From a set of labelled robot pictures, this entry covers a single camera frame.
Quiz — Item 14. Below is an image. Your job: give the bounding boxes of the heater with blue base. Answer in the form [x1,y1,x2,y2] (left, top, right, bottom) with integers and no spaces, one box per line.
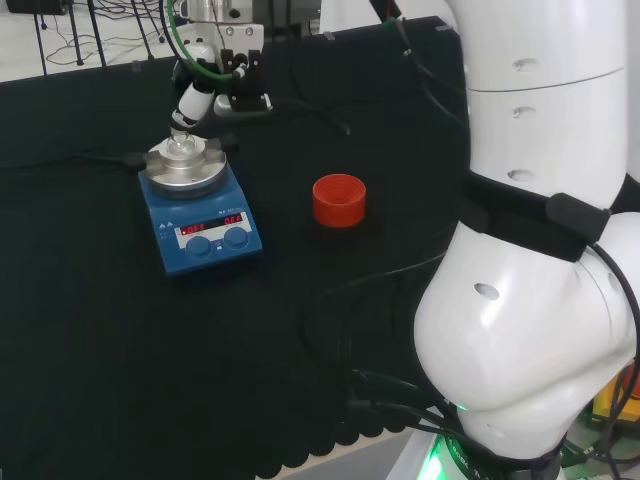
[137,137,264,281]

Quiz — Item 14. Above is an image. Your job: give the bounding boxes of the black cable with connector box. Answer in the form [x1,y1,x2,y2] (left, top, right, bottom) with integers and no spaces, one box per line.
[544,191,640,362]

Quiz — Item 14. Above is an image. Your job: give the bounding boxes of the black tripod legs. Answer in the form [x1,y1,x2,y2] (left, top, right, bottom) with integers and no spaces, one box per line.
[29,0,169,77]

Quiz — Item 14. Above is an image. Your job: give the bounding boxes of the black cable with green wire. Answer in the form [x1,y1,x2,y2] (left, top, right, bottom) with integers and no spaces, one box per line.
[384,17,470,127]

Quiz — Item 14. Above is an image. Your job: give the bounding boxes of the black cable bundle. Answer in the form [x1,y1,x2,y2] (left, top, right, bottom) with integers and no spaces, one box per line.
[297,251,474,446]

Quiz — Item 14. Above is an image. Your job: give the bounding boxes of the black bench cloth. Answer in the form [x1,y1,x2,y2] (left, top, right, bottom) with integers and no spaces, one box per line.
[0,15,474,480]

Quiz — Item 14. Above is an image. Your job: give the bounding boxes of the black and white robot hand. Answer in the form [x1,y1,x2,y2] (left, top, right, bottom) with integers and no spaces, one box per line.
[169,22,275,133]

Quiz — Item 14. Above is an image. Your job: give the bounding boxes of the black heater power cable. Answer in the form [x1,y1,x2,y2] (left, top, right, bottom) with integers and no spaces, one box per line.
[69,150,147,168]

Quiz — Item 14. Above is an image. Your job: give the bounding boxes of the clear glass round-bottom flask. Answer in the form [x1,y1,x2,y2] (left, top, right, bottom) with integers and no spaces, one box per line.
[166,127,199,157]

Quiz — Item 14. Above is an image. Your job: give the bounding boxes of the thin black cable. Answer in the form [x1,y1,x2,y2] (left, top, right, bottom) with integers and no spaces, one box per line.
[269,95,352,137]

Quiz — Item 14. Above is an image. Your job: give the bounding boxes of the yellow stop button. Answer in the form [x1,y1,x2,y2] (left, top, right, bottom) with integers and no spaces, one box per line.
[588,367,640,432]

